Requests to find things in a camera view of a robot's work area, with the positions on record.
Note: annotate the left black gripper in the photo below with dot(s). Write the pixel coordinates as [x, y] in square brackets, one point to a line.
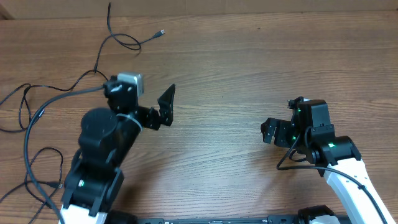
[164, 102]

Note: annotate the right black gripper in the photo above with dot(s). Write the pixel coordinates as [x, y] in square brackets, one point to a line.
[282, 127]

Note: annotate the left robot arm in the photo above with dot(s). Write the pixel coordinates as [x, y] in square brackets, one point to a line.
[107, 135]

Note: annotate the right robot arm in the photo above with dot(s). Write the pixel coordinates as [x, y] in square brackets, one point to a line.
[311, 143]

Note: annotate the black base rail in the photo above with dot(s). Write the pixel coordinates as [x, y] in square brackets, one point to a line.
[271, 219]

